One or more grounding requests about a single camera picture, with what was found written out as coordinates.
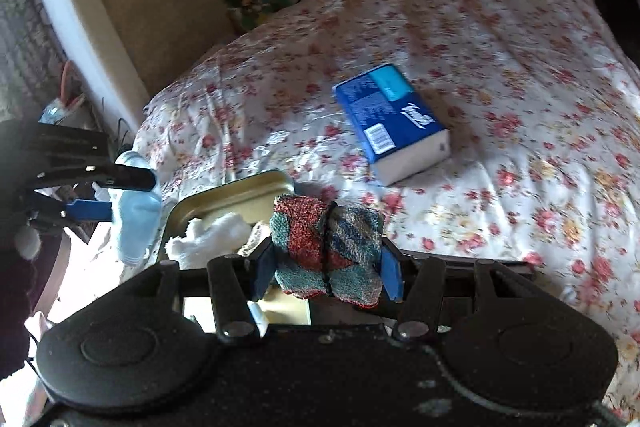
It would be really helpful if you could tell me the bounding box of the white plush toy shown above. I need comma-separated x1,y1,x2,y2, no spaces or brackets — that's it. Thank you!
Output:
165,212,252,271

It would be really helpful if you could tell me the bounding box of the large blue tissue pack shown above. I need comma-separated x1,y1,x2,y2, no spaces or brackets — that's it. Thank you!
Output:
334,63,451,186

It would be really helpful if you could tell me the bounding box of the patterned curtain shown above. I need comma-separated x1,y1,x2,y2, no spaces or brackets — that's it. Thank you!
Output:
0,0,68,122

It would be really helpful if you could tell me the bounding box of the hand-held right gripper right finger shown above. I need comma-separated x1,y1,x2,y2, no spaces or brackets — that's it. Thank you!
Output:
355,238,536,342

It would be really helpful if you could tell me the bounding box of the floral bedspread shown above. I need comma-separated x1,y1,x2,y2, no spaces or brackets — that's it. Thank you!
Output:
65,0,640,423

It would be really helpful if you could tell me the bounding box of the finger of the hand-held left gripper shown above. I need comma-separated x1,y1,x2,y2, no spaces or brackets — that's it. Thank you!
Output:
35,127,156,192
30,194,116,228

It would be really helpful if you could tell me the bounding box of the multicoloured towel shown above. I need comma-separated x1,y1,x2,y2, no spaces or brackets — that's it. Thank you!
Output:
270,194,387,311

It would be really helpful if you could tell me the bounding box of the blue face mask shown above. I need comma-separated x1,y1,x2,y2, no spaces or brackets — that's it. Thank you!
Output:
107,151,164,266

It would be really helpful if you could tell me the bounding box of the teal and gold metal tin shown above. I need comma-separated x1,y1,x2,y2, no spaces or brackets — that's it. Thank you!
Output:
160,170,313,329

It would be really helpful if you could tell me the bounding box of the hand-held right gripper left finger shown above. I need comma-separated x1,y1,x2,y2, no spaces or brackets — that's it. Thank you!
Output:
145,239,277,342

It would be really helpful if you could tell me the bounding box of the crumpled blue cloth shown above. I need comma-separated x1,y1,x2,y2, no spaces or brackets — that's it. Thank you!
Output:
39,101,68,124

